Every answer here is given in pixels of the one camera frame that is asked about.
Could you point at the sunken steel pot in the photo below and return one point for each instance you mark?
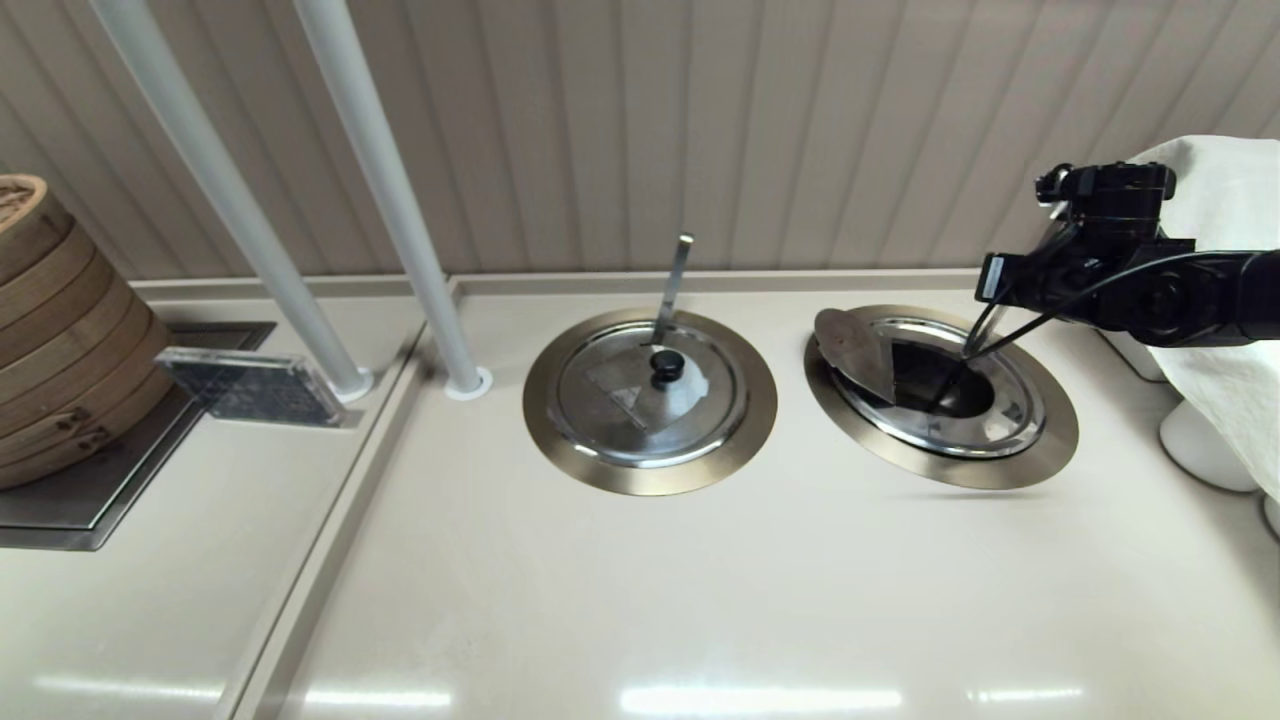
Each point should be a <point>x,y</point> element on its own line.
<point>975,398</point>

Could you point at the clear acrylic sign holder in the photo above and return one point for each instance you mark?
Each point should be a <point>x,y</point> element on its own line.
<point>250,388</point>

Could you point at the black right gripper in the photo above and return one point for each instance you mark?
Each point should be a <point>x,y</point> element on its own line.
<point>1125,205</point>

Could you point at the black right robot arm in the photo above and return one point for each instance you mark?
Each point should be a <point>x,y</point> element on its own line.
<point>1200,300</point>

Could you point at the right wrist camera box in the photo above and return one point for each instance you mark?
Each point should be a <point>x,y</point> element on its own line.
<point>992,277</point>

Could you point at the white metal pole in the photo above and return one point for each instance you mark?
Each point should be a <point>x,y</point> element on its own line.
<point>384,170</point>
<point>219,170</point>

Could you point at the bamboo steamer stack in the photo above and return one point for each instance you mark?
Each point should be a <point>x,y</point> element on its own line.
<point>60,350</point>

